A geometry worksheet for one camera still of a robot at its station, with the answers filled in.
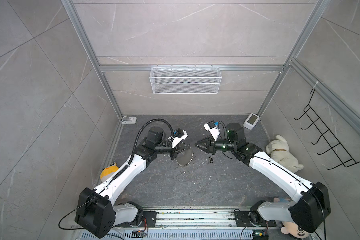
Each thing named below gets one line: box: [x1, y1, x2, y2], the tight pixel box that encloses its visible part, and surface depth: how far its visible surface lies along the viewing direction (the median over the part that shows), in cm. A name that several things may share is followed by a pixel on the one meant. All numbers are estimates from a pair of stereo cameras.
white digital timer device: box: [243, 113, 260, 130], surface depth 113 cm
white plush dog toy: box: [266, 135, 304, 174], surface depth 90 cm
